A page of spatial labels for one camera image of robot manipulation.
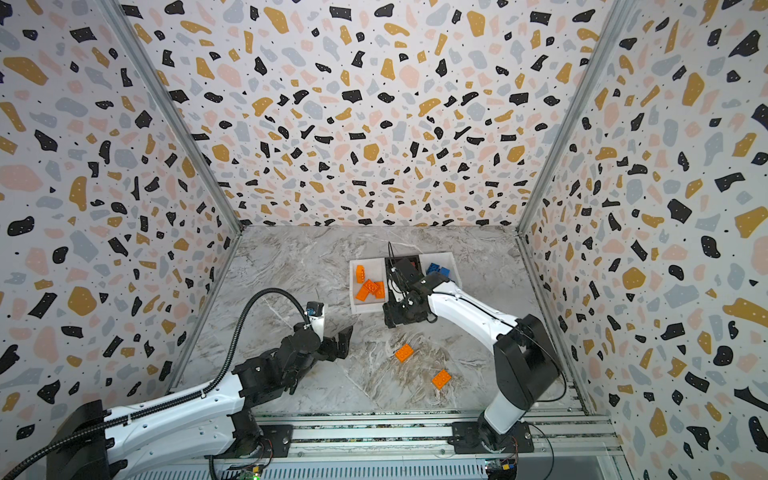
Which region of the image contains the black middle bin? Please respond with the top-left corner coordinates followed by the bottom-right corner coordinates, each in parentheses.
top-left (386, 254), bottom-right (424, 304)

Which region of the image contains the white bin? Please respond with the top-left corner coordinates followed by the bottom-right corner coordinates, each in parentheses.
top-left (418, 252), bottom-right (462, 288)
top-left (349, 257), bottom-right (390, 314)

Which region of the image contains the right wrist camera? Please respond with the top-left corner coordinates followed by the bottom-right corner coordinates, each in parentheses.
top-left (386, 257), bottom-right (424, 295)

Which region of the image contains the orange brick lowest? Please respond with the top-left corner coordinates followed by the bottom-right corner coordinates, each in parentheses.
top-left (431, 369), bottom-right (452, 390)

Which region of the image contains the aluminium rail base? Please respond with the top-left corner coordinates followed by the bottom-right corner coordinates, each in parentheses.
top-left (130, 409), bottom-right (633, 479)

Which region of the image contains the orange brick horizontal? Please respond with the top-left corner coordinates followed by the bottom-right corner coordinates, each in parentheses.
top-left (355, 280), bottom-right (377, 302)

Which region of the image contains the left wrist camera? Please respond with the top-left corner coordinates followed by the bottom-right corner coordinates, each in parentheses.
top-left (306, 301), bottom-right (325, 339)

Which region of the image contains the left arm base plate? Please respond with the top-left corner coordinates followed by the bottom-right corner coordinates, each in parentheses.
top-left (213, 424), bottom-right (294, 462)

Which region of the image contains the left black corrugated cable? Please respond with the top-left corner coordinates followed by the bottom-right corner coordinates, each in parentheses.
top-left (0, 287), bottom-right (310, 480)

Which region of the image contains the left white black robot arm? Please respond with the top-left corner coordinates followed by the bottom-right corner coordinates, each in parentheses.
top-left (46, 325), bottom-right (353, 479)

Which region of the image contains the orange long brick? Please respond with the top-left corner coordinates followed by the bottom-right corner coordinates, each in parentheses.
top-left (394, 344), bottom-right (414, 363)

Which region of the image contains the right white bin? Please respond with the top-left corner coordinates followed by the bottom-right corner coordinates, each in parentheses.
top-left (418, 252), bottom-right (462, 288)

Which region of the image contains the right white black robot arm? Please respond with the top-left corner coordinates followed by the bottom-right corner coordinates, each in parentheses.
top-left (383, 274), bottom-right (562, 452)

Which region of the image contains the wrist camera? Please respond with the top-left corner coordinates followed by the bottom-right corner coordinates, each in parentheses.
top-left (386, 257), bottom-right (424, 295)
top-left (306, 301), bottom-right (325, 339)

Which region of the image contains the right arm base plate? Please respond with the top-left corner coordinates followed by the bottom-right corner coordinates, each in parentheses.
top-left (447, 421), bottom-right (534, 455)

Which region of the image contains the left white bin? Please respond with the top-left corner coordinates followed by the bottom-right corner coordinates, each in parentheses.
top-left (349, 257), bottom-right (390, 314)

